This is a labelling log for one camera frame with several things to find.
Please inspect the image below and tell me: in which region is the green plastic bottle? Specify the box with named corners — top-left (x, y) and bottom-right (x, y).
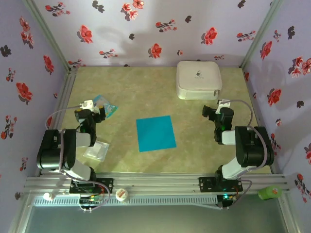
top-left (258, 184), bottom-right (282, 201)

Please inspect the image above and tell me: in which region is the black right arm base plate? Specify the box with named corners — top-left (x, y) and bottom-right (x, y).
top-left (198, 176), bottom-right (243, 194)

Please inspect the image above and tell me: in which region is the light blue snack packet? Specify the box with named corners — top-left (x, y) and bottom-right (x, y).
top-left (93, 95), bottom-right (119, 119)

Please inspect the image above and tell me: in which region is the white slotted cable duct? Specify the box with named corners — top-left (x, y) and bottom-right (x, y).
top-left (33, 195), bottom-right (218, 207)

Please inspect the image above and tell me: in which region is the grey left arm cable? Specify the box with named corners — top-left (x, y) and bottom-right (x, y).
top-left (45, 104), bottom-right (111, 213)

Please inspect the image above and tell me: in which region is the aluminium corner post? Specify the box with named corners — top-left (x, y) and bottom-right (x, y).
top-left (21, 0), bottom-right (72, 71)
top-left (239, 0), bottom-right (285, 68)

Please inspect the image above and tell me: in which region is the aluminium side rail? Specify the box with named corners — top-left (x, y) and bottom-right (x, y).
top-left (36, 67), bottom-right (78, 177)
top-left (242, 67), bottom-right (276, 174)

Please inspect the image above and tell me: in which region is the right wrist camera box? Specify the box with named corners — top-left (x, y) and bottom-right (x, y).
top-left (217, 99), bottom-right (231, 114)

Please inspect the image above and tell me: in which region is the grey right arm cable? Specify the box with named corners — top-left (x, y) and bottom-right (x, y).
top-left (218, 99), bottom-right (270, 210)

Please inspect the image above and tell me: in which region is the clear plastic bag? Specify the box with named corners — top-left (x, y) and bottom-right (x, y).
top-left (83, 140), bottom-right (110, 161)

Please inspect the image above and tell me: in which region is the aluminium frame rail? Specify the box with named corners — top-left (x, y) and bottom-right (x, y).
top-left (23, 173), bottom-right (291, 195)

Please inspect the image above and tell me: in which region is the white zippered pouch case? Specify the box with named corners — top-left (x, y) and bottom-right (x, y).
top-left (176, 60), bottom-right (223, 100)

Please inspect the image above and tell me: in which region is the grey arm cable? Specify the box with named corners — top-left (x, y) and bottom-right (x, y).
top-left (218, 99), bottom-right (270, 210)
top-left (45, 104), bottom-right (111, 213)

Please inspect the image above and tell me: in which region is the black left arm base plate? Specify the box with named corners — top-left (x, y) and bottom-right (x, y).
top-left (69, 178), bottom-right (114, 194)

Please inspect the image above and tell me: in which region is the blue square paper sheet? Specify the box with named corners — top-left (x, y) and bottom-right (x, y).
top-left (136, 116), bottom-right (177, 152)

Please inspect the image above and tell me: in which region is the aluminium lower frame bar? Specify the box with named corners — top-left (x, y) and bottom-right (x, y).
top-left (7, 191), bottom-right (34, 233)
top-left (278, 194), bottom-right (302, 233)

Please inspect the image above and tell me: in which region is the white jar with red label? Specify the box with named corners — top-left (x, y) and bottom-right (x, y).
top-left (115, 188), bottom-right (129, 202)

